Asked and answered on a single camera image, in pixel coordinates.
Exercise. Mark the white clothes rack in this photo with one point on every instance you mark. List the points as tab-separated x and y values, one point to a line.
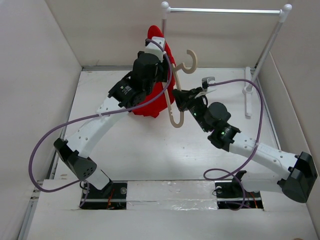
223	33

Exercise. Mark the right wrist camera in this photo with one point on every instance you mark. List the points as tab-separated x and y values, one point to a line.
207	86

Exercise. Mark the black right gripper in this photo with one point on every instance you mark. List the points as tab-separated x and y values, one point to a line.
190	95

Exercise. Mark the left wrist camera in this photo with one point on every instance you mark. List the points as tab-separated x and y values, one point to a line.
153	49

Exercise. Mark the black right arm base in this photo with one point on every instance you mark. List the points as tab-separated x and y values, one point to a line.
230	195

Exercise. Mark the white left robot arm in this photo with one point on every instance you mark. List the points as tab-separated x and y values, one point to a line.
125	96

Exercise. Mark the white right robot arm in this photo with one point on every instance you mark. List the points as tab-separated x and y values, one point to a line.
294	175

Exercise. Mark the beige wooden hanger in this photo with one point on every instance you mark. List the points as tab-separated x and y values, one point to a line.
188	71

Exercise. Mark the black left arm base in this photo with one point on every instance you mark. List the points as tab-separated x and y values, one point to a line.
114	197

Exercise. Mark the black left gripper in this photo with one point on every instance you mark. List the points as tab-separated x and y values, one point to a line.
162	67

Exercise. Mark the red t shirt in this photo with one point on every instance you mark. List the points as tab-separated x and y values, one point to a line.
153	109

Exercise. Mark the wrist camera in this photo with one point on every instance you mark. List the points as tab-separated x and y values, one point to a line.
207	86
153	49

